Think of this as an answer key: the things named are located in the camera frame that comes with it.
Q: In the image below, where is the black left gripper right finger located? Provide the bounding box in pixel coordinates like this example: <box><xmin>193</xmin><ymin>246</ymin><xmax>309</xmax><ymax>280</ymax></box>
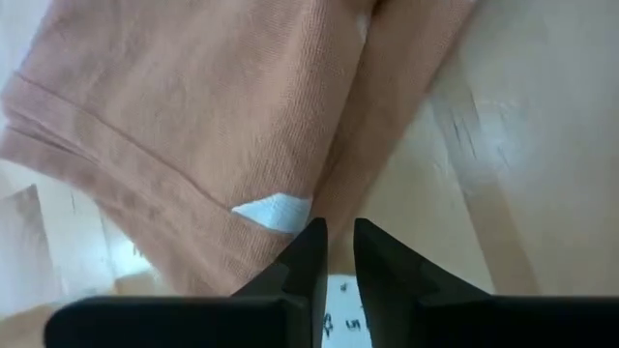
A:
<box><xmin>352</xmin><ymin>217</ymin><xmax>619</xmax><ymax>348</ymax></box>

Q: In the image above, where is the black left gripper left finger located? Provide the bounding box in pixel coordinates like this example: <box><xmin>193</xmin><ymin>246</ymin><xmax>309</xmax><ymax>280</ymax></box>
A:
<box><xmin>44</xmin><ymin>217</ymin><xmax>329</xmax><ymax>348</ymax></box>

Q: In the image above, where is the pink towel with white lines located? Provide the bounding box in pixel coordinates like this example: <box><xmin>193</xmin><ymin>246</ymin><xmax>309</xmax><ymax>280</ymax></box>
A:
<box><xmin>0</xmin><ymin>0</ymin><xmax>480</xmax><ymax>297</ymax></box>

